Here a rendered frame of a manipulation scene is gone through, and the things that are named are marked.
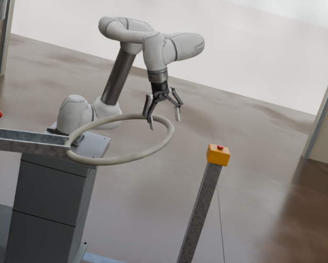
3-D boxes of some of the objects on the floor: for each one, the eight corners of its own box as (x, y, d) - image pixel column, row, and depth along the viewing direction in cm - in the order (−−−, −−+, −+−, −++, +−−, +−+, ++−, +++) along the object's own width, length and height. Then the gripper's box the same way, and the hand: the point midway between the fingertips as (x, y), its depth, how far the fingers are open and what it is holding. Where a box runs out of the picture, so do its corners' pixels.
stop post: (187, 309, 281) (238, 157, 248) (158, 302, 280) (204, 149, 247) (187, 288, 300) (233, 145, 267) (159, 282, 299) (202, 138, 266)
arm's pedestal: (22, 226, 320) (40, 126, 295) (88, 243, 320) (111, 145, 295) (-9, 266, 272) (9, 151, 248) (69, 287, 272) (94, 174, 248)
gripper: (178, 72, 200) (184, 115, 208) (130, 86, 190) (137, 130, 198) (187, 75, 193) (192, 119, 202) (137, 90, 184) (144, 135, 192)
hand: (165, 122), depth 200 cm, fingers open, 13 cm apart
